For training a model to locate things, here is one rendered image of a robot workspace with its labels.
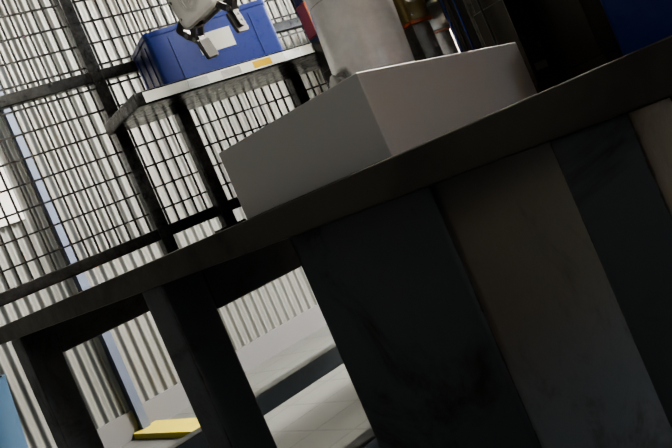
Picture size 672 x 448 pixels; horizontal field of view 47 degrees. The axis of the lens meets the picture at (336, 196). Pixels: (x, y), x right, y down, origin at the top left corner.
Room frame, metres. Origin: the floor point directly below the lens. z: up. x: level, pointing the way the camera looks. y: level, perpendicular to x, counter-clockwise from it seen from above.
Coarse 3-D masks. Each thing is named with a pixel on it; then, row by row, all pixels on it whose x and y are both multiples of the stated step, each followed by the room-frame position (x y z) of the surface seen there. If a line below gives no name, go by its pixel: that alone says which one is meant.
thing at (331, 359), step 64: (640, 128) 0.62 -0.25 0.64; (576, 192) 0.67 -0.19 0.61; (640, 192) 0.63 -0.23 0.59; (256, 256) 1.39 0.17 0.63; (640, 256) 0.65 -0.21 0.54; (128, 320) 2.02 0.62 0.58; (192, 320) 1.28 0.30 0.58; (640, 320) 0.66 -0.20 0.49; (64, 384) 1.88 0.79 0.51; (192, 384) 1.29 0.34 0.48
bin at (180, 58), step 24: (216, 24) 1.77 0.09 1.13; (264, 24) 1.81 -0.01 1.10; (144, 48) 1.72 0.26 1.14; (168, 48) 1.71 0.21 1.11; (192, 48) 1.73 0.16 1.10; (216, 48) 1.75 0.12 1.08; (240, 48) 1.78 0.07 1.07; (264, 48) 1.80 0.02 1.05; (144, 72) 1.79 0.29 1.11; (168, 72) 1.70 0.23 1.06; (192, 72) 1.72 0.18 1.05
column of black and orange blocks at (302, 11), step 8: (296, 0) 1.84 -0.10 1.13; (304, 0) 1.83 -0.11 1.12; (296, 8) 1.85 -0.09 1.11; (304, 8) 1.82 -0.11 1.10; (304, 16) 1.83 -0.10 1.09; (304, 24) 1.84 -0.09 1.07; (312, 24) 1.82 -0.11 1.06; (312, 32) 1.83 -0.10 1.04; (312, 40) 1.85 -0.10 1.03; (320, 48) 1.83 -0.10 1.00; (320, 56) 1.84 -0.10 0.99; (328, 72) 1.83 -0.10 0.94; (328, 80) 1.84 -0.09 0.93
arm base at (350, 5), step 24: (312, 0) 1.11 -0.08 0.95; (336, 0) 1.08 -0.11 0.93; (360, 0) 1.08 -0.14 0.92; (384, 0) 1.09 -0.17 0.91; (336, 24) 1.09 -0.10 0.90; (360, 24) 1.07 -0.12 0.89; (384, 24) 1.08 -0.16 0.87; (336, 48) 1.09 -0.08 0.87; (360, 48) 1.08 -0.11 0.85; (384, 48) 1.08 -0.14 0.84; (408, 48) 1.11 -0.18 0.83; (336, 72) 1.11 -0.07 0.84
